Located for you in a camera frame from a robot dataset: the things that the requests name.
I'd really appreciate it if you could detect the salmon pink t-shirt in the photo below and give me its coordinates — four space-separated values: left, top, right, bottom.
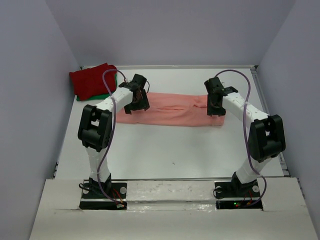
116 92 225 127

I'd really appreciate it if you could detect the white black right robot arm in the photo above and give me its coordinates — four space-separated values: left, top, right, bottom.
204 76 286 199

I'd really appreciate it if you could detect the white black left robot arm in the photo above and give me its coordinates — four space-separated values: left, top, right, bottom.
77 72 150 199

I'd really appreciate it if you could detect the folded green t-shirt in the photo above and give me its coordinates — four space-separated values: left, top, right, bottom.
74 72 118 102

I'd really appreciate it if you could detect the folded dark red t-shirt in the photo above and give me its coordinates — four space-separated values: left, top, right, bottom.
69 63 117 101

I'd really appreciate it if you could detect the aluminium table edge rail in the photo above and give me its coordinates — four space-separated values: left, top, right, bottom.
249 64 291 177

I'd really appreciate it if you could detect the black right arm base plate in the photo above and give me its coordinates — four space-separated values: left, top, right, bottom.
212 180 263 210

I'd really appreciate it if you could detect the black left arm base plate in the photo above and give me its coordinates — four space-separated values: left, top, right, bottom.
78 181 128 211

